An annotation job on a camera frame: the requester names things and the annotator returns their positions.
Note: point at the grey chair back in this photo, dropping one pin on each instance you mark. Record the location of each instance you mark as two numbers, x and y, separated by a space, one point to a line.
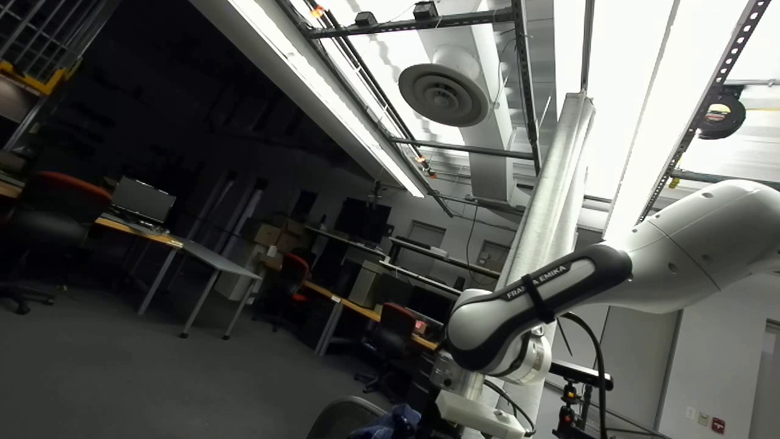
341 418

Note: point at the grey door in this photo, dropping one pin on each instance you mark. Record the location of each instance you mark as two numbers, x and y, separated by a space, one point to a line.
642 366

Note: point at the long black shelf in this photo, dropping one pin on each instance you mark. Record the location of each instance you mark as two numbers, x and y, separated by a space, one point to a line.
421 281

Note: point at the black round ceiling device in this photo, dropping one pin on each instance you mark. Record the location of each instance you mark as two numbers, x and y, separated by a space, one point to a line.
721 116

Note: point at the black bar camera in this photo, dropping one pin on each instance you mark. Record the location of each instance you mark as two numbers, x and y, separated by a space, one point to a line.
585 375

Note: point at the blue jacket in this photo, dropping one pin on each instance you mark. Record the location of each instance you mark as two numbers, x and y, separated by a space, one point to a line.
391 425

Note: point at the grey wall frame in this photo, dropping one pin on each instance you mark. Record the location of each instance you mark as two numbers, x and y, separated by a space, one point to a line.
424 233

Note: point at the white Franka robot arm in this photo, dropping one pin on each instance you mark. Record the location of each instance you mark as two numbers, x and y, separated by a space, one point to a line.
698 245

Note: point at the round ceiling air diffuser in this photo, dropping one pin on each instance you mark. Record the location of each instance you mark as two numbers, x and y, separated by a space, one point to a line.
442 92

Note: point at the perforated metal ceiling rail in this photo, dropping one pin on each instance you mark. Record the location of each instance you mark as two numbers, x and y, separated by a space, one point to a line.
719 74

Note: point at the small black ceiling camera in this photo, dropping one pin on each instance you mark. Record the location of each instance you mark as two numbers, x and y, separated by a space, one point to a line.
427 11
365 17

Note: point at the black red camera mount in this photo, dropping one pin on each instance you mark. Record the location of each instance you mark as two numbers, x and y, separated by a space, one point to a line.
571 414

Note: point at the long fluorescent light fixture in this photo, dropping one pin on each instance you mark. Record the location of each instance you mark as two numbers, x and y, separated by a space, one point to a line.
325 88

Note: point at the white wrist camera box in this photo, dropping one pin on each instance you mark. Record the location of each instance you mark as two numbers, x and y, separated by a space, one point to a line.
479 414

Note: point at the grey metal table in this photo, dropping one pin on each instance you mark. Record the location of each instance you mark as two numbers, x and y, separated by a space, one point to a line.
213 262

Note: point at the black red office chair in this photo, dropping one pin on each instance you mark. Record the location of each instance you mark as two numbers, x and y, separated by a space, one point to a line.
51 222

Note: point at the black ceiling crossbar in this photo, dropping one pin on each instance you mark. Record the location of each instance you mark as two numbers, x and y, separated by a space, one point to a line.
405 25

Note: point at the black computer monitor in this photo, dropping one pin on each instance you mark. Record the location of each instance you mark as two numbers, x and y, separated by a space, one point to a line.
362 219

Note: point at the red fire alarm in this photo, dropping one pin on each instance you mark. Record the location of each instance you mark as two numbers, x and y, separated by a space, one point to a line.
716 423

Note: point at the yellow storage rack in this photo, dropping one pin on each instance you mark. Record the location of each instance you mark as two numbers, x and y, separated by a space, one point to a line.
36 49

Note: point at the wooden top desk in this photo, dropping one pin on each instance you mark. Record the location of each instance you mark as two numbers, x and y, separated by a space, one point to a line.
136 229
344 302
424 341

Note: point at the white round column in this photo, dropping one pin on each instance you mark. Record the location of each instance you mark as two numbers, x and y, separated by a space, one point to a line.
561 178

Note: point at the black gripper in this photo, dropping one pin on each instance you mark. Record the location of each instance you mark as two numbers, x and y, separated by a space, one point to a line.
427 414

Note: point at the cardboard box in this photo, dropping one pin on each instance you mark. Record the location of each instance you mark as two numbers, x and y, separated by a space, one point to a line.
276 238

